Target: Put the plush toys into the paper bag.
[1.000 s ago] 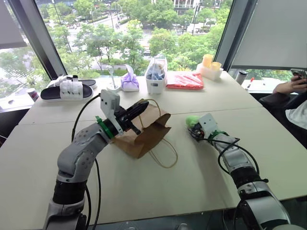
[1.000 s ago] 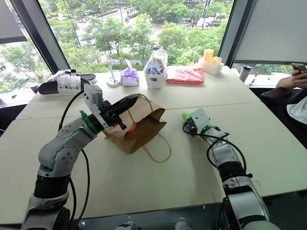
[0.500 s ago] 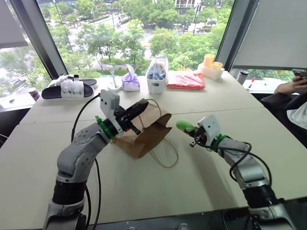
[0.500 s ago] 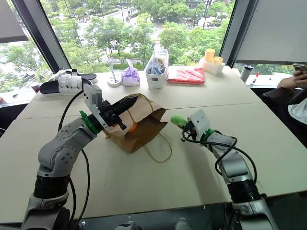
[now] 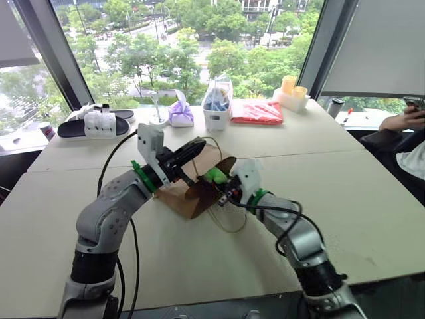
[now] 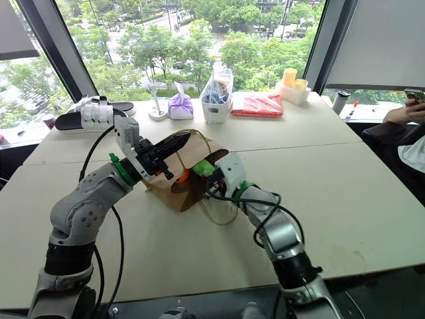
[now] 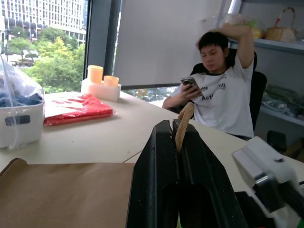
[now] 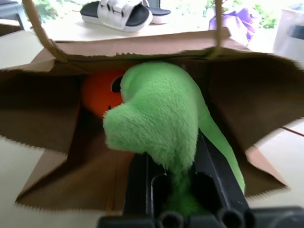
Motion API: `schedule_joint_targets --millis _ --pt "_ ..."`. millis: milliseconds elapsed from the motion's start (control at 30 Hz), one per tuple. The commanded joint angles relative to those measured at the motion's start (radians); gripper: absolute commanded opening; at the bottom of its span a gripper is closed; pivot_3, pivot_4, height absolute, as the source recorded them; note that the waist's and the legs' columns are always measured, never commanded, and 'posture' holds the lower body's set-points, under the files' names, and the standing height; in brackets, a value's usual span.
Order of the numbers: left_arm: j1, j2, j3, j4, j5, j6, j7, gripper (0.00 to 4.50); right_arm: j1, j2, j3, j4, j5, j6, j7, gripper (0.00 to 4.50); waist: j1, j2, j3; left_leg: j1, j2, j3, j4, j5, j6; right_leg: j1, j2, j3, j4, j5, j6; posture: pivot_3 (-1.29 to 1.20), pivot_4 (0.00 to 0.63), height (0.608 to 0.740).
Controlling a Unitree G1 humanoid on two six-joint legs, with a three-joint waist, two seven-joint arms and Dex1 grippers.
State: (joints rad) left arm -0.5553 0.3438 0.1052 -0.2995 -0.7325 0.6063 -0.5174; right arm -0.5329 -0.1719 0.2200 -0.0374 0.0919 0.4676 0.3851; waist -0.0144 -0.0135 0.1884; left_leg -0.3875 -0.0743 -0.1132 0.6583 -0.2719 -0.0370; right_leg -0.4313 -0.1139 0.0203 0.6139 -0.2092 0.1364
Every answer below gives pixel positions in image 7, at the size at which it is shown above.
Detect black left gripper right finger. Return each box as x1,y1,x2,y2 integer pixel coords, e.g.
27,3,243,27
172,119,249,228

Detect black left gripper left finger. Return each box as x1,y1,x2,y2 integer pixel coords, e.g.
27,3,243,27
126,120,180,228

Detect smartphone with dark case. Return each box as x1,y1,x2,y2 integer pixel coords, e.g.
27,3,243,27
180,76,203,96

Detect clear plastic bag of clothes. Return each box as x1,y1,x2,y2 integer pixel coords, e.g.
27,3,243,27
0,54,46,150

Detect person's right hand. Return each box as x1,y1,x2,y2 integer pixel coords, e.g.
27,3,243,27
180,84,203,104

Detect person's left hand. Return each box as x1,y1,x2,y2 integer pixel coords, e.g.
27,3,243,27
208,24,230,39

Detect black box on floor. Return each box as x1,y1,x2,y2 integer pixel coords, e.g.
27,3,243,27
266,130,287,153

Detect person in white t-shirt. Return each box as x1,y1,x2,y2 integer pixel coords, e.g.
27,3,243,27
162,23,258,140

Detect white foam cup holder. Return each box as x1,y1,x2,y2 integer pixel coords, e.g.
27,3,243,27
80,78,122,103

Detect red cloth in clear wrap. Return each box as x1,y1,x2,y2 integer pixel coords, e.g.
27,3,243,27
43,93,118,127

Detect short orange plastic cup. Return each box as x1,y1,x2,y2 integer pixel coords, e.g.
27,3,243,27
103,75,120,87

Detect black office chair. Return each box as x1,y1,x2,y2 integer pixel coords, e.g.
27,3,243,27
190,51,268,133

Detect green bundled items on shelf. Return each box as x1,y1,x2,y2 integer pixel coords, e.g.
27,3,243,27
260,84,304,120

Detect tall orange plastic cup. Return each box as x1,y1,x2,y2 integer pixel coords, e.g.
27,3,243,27
87,65,105,85

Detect white roller blind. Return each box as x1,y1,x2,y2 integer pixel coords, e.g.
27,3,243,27
113,0,227,87

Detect white plastic basket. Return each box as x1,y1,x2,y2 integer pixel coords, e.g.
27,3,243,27
0,101,46,150

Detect grey metal shelf unit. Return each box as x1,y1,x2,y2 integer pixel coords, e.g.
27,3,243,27
215,0,304,128

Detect bagged items on shelf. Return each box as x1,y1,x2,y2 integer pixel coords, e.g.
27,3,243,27
222,13,265,40

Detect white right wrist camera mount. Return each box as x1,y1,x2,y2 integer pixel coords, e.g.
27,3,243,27
232,135,304,228

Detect wicker basket with handle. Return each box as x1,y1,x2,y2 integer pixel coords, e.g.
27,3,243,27
264,7,298,44

